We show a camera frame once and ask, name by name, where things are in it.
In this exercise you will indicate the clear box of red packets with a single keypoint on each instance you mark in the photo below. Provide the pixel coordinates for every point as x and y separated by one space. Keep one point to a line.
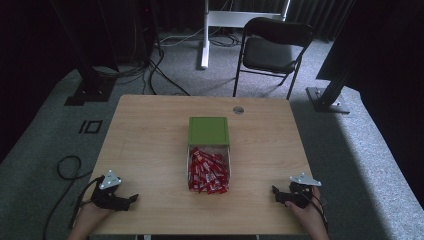
208 171

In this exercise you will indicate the clear plastic drawer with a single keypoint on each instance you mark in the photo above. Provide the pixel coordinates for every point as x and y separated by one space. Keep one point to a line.
188 166

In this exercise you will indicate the white desk frame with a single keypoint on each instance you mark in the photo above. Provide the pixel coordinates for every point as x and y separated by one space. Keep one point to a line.
230 19

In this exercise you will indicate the green box lid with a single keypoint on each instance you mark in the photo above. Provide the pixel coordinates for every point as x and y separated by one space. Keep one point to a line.
208 130

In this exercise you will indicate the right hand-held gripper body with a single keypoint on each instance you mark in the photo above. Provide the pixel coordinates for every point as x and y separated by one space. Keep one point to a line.
300 193

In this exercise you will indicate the black metal stand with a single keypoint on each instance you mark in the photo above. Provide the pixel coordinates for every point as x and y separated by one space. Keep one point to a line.
91 76
331 90

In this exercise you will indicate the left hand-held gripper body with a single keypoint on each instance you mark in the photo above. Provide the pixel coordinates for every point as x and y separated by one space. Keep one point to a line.
106 197

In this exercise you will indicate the dark curtain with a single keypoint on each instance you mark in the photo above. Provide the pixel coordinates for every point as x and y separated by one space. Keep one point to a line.
316 15

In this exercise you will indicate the person's right hand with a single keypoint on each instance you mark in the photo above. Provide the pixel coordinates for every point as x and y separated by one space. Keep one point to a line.
308 213

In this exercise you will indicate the person's left hand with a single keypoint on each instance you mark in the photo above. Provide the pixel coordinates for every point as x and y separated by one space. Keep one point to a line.
91 215

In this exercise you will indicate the black folding chair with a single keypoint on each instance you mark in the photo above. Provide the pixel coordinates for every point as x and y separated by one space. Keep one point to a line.
271 50

